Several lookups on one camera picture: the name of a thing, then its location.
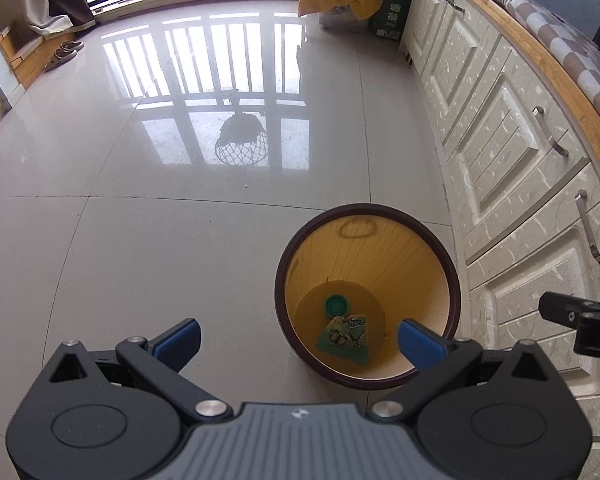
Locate green snack wrapper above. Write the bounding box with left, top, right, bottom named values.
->
left=315, top=314, right=371, bottom=365

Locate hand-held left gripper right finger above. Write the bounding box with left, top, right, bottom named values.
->
left=371, top=317, right=561, bottom=421

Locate white carved cabinet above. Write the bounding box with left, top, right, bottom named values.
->
left=399, top=0, right=600, bottom=441

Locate white printed bag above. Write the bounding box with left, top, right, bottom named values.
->
left=319, top=5, right=368, bottom=31

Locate wooden shelf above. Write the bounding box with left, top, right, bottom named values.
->
left=0, top=10, right=55, bottom=92

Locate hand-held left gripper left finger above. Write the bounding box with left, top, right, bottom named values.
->
left=44, top=317, right=234, bottom=423

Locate green carton box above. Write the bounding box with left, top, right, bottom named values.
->
left=369, top=0, right=421, bottom=43

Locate checkered brown white blanket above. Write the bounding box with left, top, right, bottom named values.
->
left=502, top=0, right=600, bottom=141

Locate yellow wooden trash bin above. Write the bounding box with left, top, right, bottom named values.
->
left=274, top=203, right=462, bottom=392

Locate green bottle cap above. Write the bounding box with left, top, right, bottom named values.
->
left=325, top=294, right=351, bottom=318

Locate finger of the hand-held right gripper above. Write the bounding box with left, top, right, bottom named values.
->
left=538, top=291, right=600, bottom=331

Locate metal cabinet handle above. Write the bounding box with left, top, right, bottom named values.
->
left=532, top=106, right=570, bottom=158
left=575, top=190, right=600, bottom=267

